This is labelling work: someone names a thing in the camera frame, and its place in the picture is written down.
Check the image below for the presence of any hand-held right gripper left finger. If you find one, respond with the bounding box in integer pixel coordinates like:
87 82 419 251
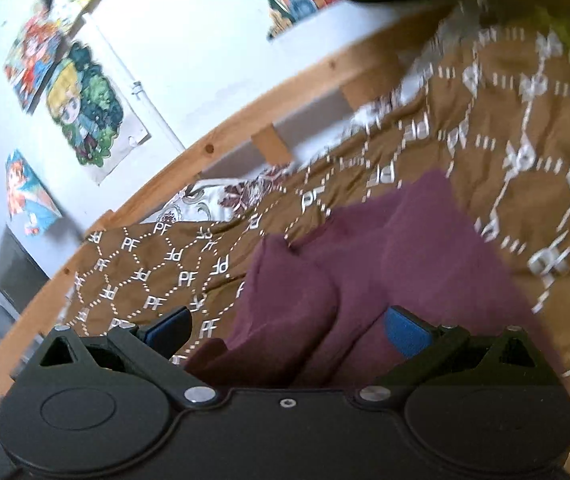
24 306 218 408

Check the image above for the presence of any wooden bed frame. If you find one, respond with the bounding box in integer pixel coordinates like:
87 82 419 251
0 0 450 428

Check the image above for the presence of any brown patterned blanket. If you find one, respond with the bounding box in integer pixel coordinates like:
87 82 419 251
58 0 570 433

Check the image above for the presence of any dark box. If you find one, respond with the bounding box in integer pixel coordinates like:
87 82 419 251
0 227 53 307

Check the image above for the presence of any orange-haired figure wall poster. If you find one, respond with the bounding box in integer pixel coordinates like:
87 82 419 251
5 148 64 237

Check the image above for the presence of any red cartoon wall poster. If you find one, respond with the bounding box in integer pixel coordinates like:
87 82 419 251
3 9 67 112

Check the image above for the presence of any floral grey bed sheet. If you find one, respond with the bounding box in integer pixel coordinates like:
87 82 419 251
140 90 406 227

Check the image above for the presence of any white wall cable conduit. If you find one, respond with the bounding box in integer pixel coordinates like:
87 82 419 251
82 10 187 152

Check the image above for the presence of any maroon long-sleeved shirt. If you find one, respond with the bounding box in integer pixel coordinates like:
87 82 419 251
185 169 568 391

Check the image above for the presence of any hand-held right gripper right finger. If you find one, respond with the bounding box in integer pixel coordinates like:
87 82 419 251
357 305 553 406

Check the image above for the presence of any blond cartoon figure wall poster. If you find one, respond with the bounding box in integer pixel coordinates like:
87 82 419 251
45 40 152 187

